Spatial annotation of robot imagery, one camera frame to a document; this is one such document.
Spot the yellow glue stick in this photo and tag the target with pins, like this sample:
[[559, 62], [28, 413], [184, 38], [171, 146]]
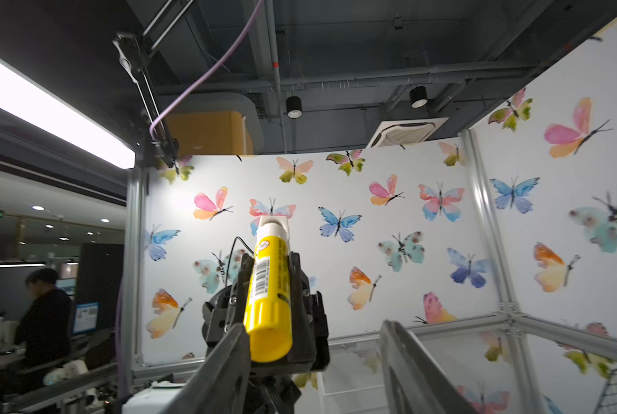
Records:
[[268, 318]]

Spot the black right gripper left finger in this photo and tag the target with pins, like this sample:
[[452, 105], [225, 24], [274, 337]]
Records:
[[220, 384]]

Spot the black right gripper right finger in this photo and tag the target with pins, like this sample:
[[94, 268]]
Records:
[[413, 381]]

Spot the person in black clothes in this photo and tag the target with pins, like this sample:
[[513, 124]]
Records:
[[43, 330]]

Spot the overhead camera mount bracket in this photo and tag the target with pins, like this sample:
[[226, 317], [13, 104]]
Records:
[[134, 61]]

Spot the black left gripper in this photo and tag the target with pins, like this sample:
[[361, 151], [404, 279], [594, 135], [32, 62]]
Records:
[[273, 387]]

